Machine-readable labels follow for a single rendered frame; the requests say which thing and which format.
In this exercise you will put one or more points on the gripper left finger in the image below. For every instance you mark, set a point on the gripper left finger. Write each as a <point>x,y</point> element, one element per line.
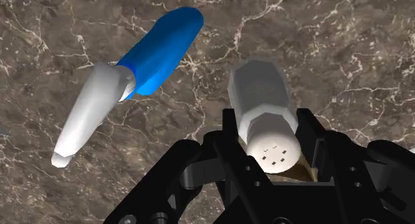
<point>194,171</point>

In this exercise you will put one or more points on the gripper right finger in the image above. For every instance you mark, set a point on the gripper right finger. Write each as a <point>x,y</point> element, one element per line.
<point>350,171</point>

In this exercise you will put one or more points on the blue and white bottle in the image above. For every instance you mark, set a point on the blue and white bottle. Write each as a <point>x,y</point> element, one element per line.
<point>136,77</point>

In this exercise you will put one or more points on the white salt shaker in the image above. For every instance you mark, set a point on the white salt shaker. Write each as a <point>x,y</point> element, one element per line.
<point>264,119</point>

